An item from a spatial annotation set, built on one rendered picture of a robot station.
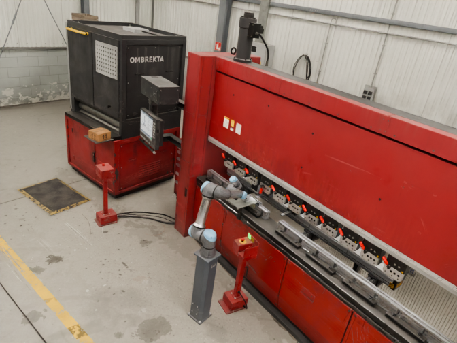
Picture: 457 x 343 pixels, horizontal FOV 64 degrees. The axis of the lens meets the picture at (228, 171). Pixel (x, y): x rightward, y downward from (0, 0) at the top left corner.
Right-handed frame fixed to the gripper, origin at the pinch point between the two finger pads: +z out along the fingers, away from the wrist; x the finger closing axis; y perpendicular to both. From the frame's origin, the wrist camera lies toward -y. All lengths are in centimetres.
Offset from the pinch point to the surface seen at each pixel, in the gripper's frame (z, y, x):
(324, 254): 16, 11, -98
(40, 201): -35, -196, 228
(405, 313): 21, 18, -174
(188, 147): -33, -3, 91
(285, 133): -58, 62, -27
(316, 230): 31, 28, -66
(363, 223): -21, 44, -123
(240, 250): 5, -40, -40
